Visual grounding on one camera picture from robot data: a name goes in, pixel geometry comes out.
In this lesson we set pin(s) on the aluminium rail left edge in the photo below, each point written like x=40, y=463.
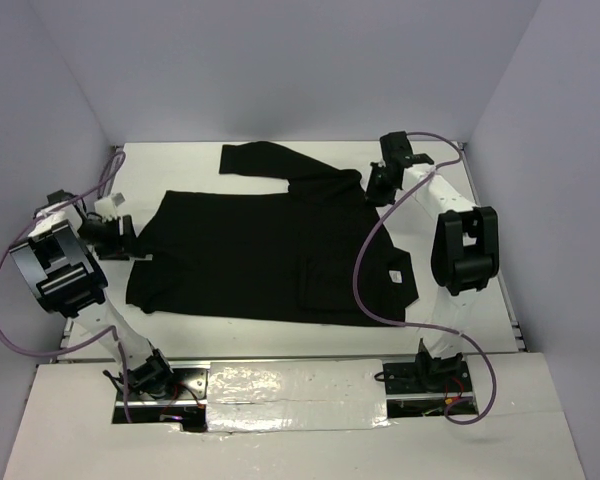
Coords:
x=107, y=174

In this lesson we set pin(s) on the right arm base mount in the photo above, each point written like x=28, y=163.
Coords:
x=426, y=374

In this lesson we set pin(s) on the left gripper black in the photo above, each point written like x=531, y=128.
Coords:
x=121, y=245

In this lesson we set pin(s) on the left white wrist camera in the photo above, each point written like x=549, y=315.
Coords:
x=107, y=207

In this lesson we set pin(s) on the white foam board front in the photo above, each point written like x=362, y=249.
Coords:
x=67, y=432

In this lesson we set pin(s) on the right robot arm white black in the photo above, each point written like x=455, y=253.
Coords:
x=465, y=249

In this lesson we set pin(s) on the aluminium rail edge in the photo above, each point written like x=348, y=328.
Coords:
x=107, y=174
x=515, y=324

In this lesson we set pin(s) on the silver foil sheet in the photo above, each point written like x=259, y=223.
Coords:
x=331, y=395

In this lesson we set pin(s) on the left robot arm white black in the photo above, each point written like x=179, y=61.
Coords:
x=60, y=261

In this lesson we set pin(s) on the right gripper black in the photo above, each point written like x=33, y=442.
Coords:
x=373, y=196

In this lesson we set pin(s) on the aluminium rail right edge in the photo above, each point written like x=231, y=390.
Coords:
x=515, y=324

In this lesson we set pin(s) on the black long sleeve shirt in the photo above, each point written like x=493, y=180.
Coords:
x=312, y=254

